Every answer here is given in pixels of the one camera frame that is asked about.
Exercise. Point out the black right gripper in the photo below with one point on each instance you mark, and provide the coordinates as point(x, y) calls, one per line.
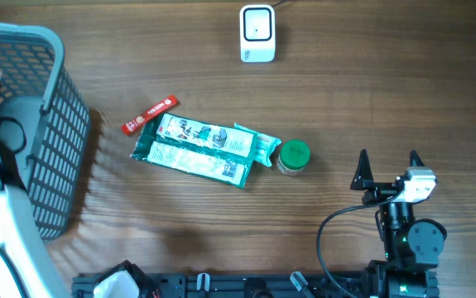
point(363, 180)

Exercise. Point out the green lid jar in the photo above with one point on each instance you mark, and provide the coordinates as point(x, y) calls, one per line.
point(294, 157)

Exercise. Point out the teal wet wipes pack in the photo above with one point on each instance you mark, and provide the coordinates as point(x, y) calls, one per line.
point(265, 145)

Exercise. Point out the green sponge pack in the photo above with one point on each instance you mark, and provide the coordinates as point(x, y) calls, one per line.
point(225, 154)

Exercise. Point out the red coffee stick sachet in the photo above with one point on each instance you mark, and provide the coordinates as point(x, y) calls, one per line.
point(164, 105)

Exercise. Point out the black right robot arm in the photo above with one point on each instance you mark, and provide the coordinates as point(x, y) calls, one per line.
point(412, 246)

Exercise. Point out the white barcode scanner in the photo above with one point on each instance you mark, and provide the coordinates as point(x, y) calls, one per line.
point(257, 33)

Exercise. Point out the grey plastic basket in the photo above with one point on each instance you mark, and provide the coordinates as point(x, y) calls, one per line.
point(45, 121)

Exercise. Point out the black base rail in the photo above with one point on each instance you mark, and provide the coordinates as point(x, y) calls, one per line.
point(205, 284)

